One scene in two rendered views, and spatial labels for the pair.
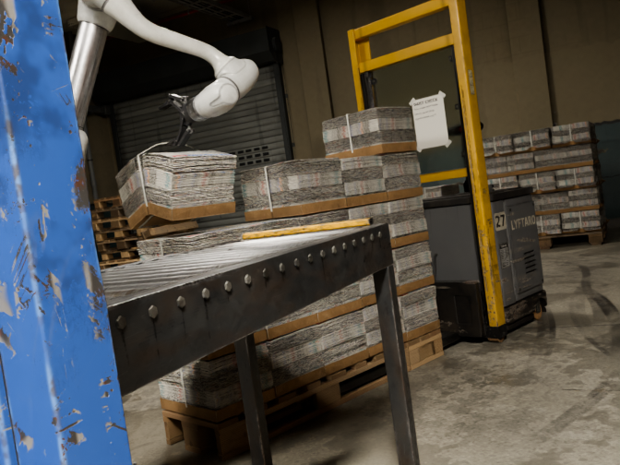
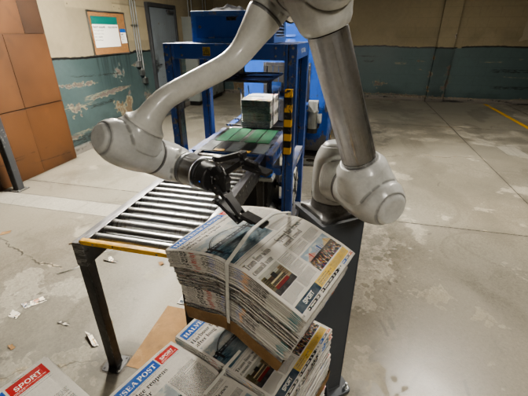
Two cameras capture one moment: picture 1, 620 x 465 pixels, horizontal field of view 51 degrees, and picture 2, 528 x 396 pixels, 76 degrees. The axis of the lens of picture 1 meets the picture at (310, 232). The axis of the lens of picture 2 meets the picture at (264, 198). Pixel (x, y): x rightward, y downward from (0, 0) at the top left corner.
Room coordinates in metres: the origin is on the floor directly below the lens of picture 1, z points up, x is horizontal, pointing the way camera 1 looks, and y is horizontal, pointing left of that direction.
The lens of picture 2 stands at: (3.23, 0.34, 1.62)
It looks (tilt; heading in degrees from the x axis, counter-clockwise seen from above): 26 degrees down; 168
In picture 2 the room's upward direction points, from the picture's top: straight up
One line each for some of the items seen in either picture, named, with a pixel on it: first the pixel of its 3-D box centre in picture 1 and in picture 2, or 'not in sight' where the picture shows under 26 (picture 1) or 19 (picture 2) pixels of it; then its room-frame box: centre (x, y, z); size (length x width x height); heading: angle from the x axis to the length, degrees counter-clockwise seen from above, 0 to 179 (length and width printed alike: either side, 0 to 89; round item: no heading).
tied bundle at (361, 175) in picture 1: (336, 184); not in sight; (3.14, -0.16, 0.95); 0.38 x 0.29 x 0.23; 43
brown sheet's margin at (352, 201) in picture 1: (339, 203); not in sight; (3.14, -0.16, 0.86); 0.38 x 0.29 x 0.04; 43
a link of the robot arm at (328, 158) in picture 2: not in sight; (336, 170); (2.16, 0.83, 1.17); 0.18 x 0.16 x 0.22; 9
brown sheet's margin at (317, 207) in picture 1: (294, 209); not in sight; (2.93, 0.05, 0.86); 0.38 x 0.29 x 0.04; 45
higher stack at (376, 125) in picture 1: (382, 237); not in sight; (3.35, -0.37, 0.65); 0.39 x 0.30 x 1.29; 45
